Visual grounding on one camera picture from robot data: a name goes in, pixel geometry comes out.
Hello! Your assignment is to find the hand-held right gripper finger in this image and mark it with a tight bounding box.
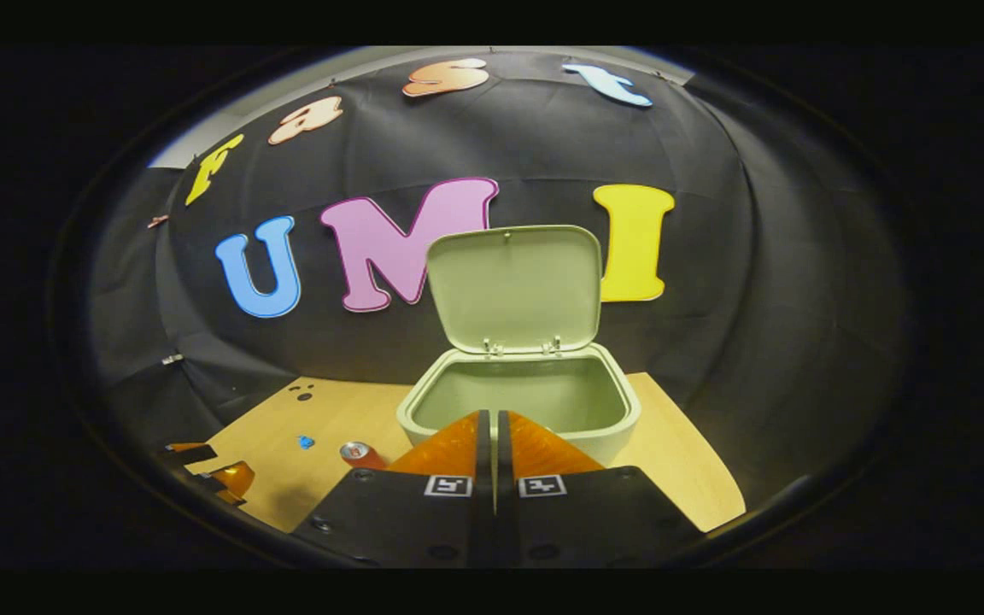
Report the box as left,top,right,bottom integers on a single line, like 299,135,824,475
496,410,706,569
291,410,493,569

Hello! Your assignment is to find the orange pop can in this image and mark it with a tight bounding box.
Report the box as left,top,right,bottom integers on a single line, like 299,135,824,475
339,441,390,472

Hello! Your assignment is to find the pale green desktop garbage bin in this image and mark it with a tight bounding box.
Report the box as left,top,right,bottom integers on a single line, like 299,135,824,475
396,225,642,466

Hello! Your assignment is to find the wooden desktop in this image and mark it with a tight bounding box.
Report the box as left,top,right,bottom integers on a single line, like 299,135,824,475
202,372,747,535

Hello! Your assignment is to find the black backdrop cloth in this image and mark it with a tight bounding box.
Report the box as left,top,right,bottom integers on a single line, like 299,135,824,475
86,50,911,513

